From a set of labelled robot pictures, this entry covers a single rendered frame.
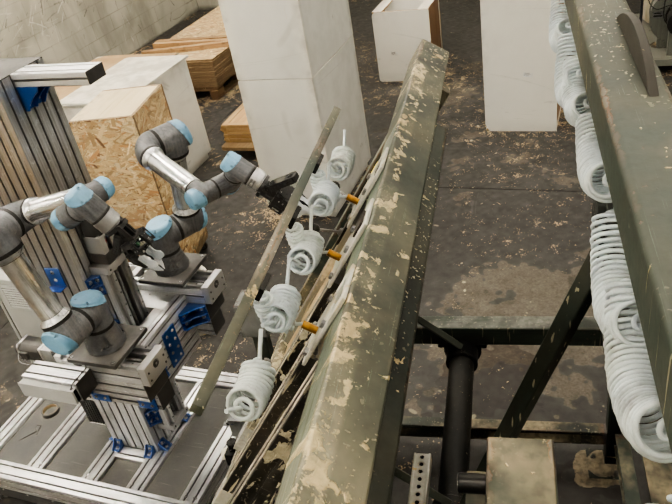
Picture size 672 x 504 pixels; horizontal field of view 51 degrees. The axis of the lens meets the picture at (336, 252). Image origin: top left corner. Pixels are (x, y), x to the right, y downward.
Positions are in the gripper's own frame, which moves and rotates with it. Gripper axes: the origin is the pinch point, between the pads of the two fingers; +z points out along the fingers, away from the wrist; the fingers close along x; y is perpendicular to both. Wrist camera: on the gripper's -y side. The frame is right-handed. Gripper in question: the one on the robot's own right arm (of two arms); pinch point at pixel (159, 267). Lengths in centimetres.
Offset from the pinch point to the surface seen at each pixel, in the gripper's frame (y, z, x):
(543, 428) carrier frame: 27, 179, 44
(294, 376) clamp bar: 61, 21, -31
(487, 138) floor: -109, 224, 342
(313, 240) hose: 87, -6, -17
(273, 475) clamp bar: 65, 24, -55
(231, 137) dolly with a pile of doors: -291, 99, 296
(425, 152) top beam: 94, 7, 20
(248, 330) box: -48, 66, 28
